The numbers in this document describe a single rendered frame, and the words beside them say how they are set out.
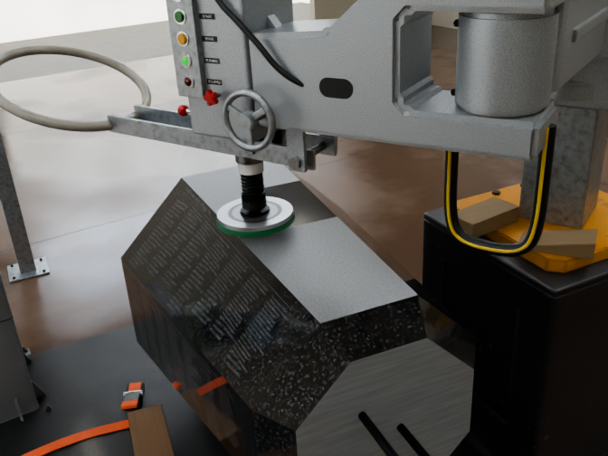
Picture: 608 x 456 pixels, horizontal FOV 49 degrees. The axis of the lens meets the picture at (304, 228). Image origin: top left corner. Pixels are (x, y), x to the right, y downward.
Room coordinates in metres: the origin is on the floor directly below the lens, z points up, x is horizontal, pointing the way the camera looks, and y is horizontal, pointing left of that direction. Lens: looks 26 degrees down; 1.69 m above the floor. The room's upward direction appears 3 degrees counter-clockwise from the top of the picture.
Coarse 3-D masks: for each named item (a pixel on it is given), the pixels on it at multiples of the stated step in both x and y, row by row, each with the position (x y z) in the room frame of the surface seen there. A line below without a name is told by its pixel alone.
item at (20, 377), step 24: (0, 288) 2.01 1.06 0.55; (0, 312) 2.00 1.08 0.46; (0, 336) 1.99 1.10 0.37; (0, 360) 1.98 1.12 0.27; (24, 360) 2.03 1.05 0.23; (0, 384) 1.97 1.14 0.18; (24, 384) 2.01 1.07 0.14; (0, 408) 1.96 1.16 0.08; (24, 408) 2.00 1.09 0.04; (48, 408) 2.00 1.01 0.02
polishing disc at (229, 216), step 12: (228, 204) 1.76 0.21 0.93; (240, 204) 1.75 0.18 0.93; (276, 204) 1.74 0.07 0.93; (288, 204) 1.73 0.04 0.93; (228, 216) 1.68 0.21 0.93; (240, 216) 1.67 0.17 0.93; (264, 216) 1.66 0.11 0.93; (276, 216) 1.66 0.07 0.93; (288, 216) 1.65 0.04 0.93; (228, 228) 1.62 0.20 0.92; (240, 228) 1.60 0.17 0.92; (252, 228) 1.60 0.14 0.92; (264, 228) 1.60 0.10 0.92
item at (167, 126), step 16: (144, 112) 1.97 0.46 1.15; (160, 112) 1.93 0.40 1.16; (176, 112) 1.90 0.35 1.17; (112, 128) 1.89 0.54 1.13; (128, 128) 1.85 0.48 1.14; (144, 128) 1.82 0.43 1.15; (160, 128) 1.79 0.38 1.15; (176, 128) 1.75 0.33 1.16; (176, 144) 1.76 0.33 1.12; (192, 144) 1.73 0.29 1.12; (208, 144) 1.70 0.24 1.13; (224, 144) 1.67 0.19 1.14; (272, 144) 1.59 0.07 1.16; (320, 144) 1.62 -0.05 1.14; (336, 144) 1.62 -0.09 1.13; (272, 160) 1.59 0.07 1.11
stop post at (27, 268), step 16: (0, 144) 3.14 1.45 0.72; (0, 160) 3.14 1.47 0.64; (0, 176) 3.13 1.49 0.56; (0, 192) 3.12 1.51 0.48; (16, 208) 3.14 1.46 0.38; (16, 224) 3.14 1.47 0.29; (16, 240) 3.13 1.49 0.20; (16, 256) 3.12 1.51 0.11; (32, 256) 3.15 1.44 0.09; (16, 272) 3.13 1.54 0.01; (32, 272) 3.12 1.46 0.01; (48, 272) 3.12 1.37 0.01
